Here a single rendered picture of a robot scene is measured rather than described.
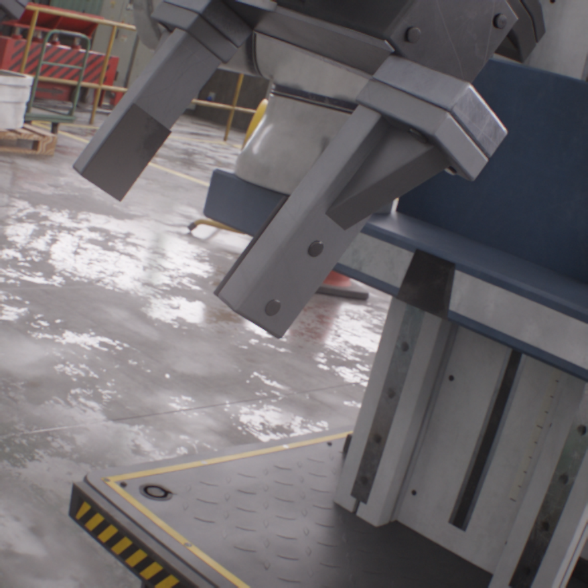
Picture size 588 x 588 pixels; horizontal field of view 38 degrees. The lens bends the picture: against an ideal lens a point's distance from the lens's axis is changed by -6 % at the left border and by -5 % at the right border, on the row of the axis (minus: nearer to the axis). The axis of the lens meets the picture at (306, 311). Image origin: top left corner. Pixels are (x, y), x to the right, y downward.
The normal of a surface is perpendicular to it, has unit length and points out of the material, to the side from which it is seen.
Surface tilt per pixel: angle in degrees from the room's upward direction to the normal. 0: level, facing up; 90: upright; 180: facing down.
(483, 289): 90
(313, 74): 91
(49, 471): 0
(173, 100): 97
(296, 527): 0
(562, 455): 90
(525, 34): 105
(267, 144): 68
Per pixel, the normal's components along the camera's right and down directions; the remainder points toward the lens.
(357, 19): -0.57, -0.39
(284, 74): -0.80, -0.04
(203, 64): 0.57, 0.45
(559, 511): -0.65, 0.03
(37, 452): 0.25, -0.94
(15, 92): 0.93, 0.30
